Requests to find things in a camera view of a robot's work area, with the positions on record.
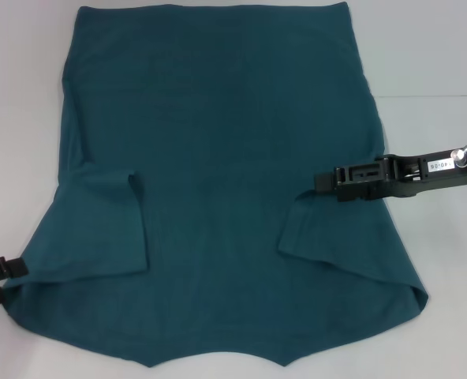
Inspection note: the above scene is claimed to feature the teal blue shirt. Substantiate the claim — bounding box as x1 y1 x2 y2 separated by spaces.
4 0 430 358

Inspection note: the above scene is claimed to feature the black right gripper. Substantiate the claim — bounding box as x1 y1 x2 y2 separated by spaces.
314 144 467 203

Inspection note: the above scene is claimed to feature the white number label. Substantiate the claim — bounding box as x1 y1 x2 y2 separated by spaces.
428 159 455 173

